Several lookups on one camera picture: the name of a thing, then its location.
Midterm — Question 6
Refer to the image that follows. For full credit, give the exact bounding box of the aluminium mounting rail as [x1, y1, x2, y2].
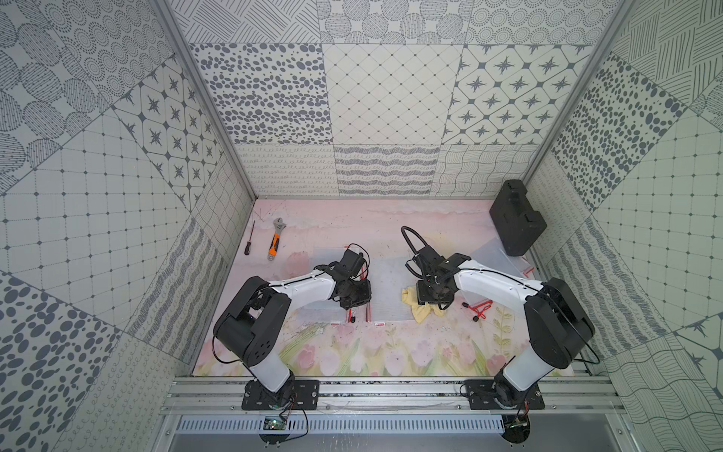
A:
[160, 376, 624, 415]

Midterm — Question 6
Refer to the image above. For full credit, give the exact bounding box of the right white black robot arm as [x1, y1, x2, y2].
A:
[401, 226, 595, 408]

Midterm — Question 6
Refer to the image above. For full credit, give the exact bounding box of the yellow microfiber cloth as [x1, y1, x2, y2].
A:
[402, 286, 445, 324]

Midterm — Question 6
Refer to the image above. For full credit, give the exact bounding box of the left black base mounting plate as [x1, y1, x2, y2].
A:
[242, 379, 320, 411]

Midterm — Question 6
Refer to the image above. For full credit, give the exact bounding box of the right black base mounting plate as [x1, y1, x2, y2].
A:
[459, 379, 545, 410]

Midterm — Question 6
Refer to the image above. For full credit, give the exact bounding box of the dark slim screwdriver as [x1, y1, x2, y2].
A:
[244, 220, 256, 256]

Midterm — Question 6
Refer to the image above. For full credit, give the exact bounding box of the orange handled adjustable wrench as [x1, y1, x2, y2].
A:
[267, 218, 286, 261]

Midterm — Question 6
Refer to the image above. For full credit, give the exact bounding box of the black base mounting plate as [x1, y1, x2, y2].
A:
[459, 379, 545, 410]
[242, 379, 320, 411]

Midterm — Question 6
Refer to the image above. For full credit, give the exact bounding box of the clear mesh document bag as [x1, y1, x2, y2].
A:
[454, 239, 541, 318]
[365, 257, 417, 325]

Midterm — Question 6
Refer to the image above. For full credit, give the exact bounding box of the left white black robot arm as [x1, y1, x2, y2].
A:
[212, 243, 371, 407]

